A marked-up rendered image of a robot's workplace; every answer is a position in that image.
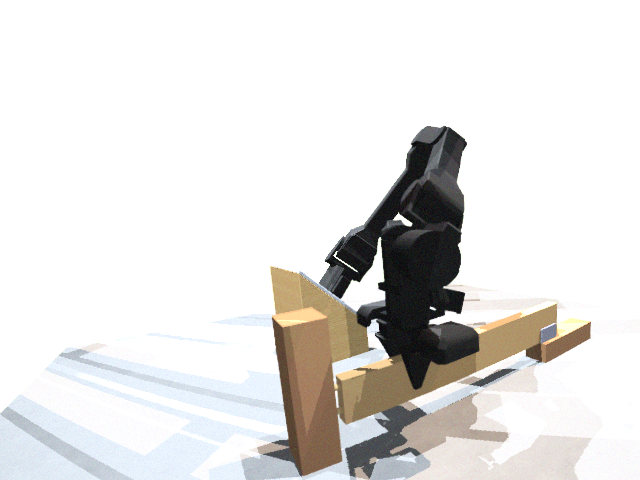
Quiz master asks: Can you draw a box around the long wooden rail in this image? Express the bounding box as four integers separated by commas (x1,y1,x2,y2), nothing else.
335,301,558,425

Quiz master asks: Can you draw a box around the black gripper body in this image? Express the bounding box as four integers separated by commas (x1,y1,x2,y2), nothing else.
357,276,479,365

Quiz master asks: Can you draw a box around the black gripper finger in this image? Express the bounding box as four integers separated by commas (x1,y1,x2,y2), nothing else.
375,332,412,357
399,344,431,390

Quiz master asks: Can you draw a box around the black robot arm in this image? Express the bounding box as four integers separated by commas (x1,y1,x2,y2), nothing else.
318,125,467,317

